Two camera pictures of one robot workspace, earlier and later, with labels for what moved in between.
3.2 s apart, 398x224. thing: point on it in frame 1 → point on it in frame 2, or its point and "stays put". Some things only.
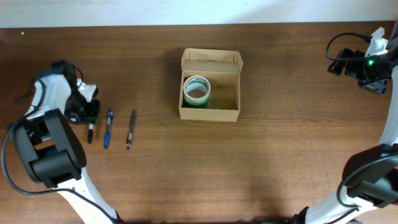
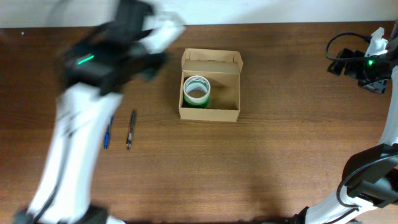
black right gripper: (342, 62) stays put
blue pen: (109, 122) stays put
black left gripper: (84, 112) → (152, 62)
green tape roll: (196, 105) stays put
